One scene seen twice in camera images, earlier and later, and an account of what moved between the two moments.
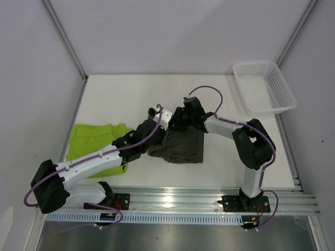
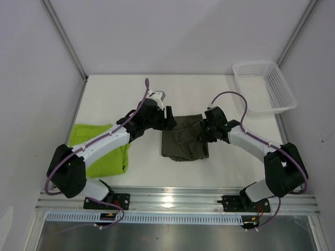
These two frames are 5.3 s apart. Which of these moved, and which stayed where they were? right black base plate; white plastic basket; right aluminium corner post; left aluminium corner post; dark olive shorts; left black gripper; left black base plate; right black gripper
Moved: left black gripper; dark olive shorts; right black gripper
Stayed: white plastic basket; left black base plate; right black base plate; left aluminium corner post; right aluminium corner post
